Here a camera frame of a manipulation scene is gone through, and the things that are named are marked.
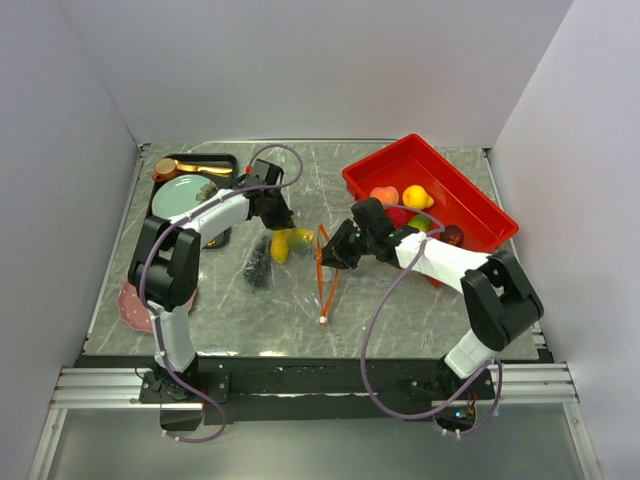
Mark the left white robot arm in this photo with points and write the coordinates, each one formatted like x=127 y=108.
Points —
x=166 y=261

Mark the clear zip top bag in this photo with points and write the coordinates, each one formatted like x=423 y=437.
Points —
x=303 y=277

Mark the aluminium frame rail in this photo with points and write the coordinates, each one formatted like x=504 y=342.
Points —
x=112 y=388

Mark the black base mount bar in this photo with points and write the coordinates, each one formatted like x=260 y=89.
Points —
x=210 y=412

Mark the red fake strawberry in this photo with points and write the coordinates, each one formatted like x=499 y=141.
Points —
x=398 y=216

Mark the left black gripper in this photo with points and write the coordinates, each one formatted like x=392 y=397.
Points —
x=284 y=219

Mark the dark fake grapes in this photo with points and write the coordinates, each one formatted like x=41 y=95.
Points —
x=258 y=267

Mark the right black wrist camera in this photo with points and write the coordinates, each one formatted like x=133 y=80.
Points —
x=371 y=217

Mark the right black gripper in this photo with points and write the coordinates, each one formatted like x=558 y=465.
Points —
x=335 y=252

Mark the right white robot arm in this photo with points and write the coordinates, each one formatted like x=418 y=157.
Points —
x=500 y=301

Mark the dark red fake apple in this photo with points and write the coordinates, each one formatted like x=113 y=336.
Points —
x=452 y=235

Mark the gold spoon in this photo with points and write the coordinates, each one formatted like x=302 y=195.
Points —
x=222 y=171

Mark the pink dotted plate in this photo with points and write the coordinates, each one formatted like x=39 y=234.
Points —
x=136 y=316

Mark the yellow green fake mango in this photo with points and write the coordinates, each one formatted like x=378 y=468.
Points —
x=302 y=241

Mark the black serving tray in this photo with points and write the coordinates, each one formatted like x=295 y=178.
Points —
x=216 y=159

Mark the small brown cup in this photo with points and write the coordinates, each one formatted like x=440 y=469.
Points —
x=164 y=170

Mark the teal flower plate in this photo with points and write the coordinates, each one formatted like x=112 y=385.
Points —
x=182 y=194

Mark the yellow fake banana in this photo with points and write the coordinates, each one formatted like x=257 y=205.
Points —
x=280 y=245

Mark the fake peach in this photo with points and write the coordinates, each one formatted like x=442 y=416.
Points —
x=386 y=195

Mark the fake orange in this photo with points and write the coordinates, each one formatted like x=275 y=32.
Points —
x=416 y=197

